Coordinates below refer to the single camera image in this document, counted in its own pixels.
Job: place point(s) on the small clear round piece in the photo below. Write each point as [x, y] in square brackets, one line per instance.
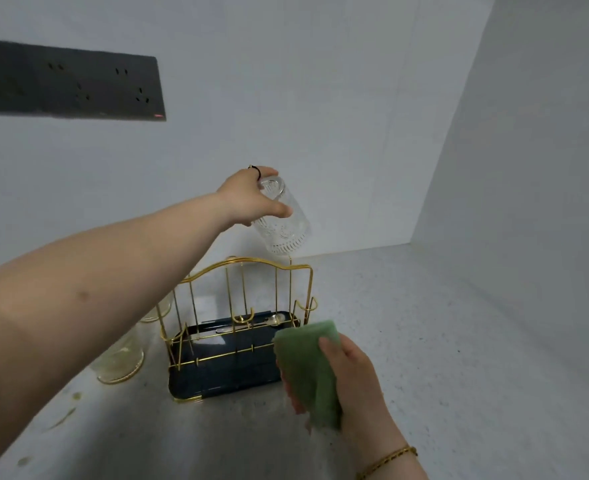
[273, 321]

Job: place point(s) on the person's right forearm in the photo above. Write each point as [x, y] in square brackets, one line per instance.
[399, 469]

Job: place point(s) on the person's right hand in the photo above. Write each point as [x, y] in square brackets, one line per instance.
[359, 389]

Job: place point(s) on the green cloth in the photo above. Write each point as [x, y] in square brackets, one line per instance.
[304, 374]

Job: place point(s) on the cluster of embossed glasses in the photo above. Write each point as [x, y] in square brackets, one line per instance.
[122, 367]

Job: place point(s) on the person's left forearm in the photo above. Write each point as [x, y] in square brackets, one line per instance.
[84, 304]

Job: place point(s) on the single embossed clear glass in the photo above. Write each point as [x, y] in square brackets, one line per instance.
[284, 229]

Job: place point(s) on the person's left hand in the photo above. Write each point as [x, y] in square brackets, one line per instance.
[247, 199]

